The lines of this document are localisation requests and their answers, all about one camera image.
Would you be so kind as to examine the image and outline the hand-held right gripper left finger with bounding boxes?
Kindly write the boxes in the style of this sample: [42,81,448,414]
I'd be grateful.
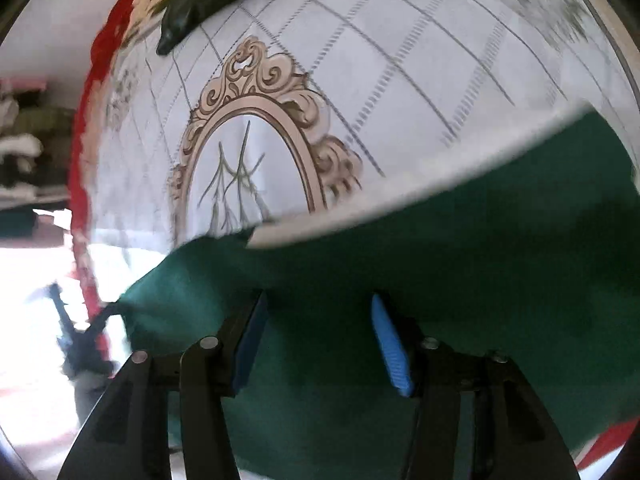
[57,290,271,480]

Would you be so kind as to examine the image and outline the clothes on rack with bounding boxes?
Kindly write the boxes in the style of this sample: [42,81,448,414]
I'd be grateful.
[0,75,77,236]

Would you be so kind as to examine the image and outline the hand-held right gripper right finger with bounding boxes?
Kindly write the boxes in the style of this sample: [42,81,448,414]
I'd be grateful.
[371,292,583,480]

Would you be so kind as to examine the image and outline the green varsity jacket white sleeves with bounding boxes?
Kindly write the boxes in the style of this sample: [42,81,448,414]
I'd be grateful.
[102,0,640,480]

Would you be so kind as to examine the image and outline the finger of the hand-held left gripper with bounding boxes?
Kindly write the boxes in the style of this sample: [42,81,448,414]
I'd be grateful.
[80,301,123,356]

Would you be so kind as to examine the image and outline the white patterned cloth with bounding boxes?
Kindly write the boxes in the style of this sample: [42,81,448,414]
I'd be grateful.
[85,0,632,261]

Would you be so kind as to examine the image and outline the red floral blanket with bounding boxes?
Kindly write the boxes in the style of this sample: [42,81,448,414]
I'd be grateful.
[70,0,640,471]

